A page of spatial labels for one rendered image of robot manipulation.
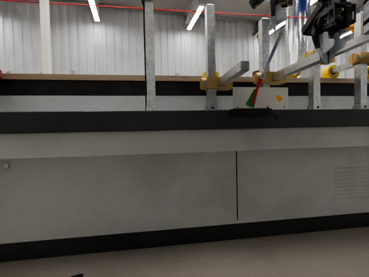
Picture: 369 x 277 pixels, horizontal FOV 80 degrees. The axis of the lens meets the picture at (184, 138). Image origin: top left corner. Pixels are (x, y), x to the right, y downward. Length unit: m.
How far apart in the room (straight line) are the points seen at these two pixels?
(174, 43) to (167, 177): 7.83
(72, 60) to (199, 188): 7.70
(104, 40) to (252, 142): 7.89
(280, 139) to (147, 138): 0.61
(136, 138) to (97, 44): 7.73
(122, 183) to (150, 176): 0.14
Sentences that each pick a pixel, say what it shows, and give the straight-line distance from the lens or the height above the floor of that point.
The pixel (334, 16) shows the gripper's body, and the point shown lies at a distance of 0.82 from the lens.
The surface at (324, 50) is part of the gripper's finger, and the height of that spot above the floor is 0.85.
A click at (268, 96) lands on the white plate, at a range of 1.06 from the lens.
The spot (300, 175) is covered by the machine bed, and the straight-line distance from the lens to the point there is 1.44.
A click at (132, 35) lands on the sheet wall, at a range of 8.67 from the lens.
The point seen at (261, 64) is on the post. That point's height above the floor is 0.91.
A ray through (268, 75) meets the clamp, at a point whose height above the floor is 0.85.
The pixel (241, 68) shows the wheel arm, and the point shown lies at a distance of 0.76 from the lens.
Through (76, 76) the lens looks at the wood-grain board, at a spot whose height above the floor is 0.89.
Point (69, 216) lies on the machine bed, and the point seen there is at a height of 0.21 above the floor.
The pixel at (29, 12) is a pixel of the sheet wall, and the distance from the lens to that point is 9.34.
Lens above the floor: 0.61
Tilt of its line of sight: 2 degrees down
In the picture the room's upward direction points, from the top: 1 degrees counter-clockwise
